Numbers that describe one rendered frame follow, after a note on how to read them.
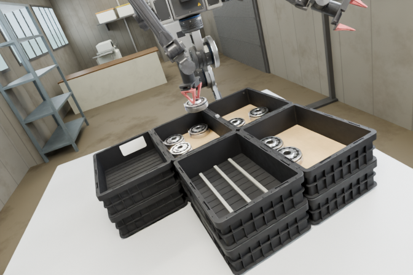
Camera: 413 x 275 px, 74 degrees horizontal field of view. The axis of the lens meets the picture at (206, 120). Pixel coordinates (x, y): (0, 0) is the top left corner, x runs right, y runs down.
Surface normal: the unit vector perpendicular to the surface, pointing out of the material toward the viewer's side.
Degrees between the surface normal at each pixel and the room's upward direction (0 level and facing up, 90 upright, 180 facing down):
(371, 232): 0
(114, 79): 90
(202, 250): 0
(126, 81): 90
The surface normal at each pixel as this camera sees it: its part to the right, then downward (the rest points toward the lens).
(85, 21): 0.25, 0.35
